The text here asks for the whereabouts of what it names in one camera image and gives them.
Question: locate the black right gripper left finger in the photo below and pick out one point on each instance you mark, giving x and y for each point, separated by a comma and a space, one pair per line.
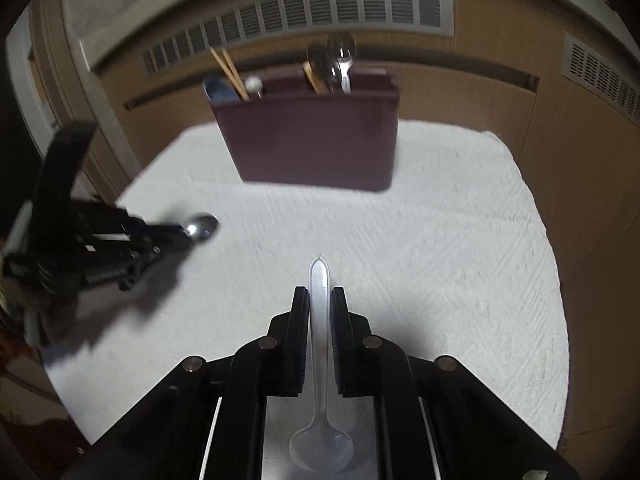
272, 365

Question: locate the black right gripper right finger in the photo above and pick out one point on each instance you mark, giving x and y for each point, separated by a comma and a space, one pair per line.
370, 365

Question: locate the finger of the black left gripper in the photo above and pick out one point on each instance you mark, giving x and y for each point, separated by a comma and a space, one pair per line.
150, 241

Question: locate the dark metal smiley spoon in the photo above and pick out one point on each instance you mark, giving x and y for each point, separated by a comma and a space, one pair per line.
197, 227

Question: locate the white plastic spoon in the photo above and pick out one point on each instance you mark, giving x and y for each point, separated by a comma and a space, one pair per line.
320, 447

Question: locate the white textured towel mat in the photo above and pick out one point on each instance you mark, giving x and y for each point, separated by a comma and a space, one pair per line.
414, 333

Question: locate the blue plastic spoon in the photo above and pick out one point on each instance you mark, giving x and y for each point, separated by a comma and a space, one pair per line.
219, 91

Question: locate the maroon plastic utensil holder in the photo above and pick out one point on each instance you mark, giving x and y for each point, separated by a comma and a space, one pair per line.
293, 135

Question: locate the wooden chopstick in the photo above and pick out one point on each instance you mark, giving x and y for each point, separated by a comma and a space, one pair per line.
220, 60
237, 80

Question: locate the white round utensil knob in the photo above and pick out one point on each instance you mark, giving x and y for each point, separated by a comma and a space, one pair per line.
253, 84

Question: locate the dark brown spoon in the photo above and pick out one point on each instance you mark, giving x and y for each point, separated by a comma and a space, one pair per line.
323, 68

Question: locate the shiny metal spoon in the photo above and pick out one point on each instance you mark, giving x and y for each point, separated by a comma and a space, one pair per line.
342, 50

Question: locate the long grey vent grille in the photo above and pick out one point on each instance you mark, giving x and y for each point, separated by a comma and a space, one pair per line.
255, 20

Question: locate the small grey vent grille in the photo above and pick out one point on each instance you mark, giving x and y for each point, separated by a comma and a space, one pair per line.
597, 74

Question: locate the wooden spoon handle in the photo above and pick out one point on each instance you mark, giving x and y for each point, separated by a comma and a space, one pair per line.
315, 81

